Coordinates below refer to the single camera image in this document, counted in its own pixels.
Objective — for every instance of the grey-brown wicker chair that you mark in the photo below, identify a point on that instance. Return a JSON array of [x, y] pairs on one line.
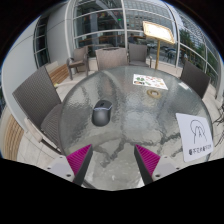
[[111, 59], [80, 56], [138, 53]]

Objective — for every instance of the metal folding chair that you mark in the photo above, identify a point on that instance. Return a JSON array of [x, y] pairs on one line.
[[220, 117]]

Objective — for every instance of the gold menu sign stand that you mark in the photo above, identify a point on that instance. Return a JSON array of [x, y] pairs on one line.
[[158, 30]]

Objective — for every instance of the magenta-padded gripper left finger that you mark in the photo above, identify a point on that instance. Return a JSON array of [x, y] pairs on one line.
[[78, 160]]

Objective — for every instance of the dark wicker armchair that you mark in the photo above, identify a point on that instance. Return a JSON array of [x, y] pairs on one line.
[[33, 95], [195, 78]]

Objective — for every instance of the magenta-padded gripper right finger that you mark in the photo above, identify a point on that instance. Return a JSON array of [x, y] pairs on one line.
[[148, 160]]

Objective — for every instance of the black computer mouse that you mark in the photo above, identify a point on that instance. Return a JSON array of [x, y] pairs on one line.
[[101, 115]]

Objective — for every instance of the colourful picture menu card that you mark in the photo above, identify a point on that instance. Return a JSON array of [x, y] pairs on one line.
[[150, 81]]

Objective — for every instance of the white mouse pad with line drawing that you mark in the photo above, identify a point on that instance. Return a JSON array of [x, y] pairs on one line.
[[186, 146]]

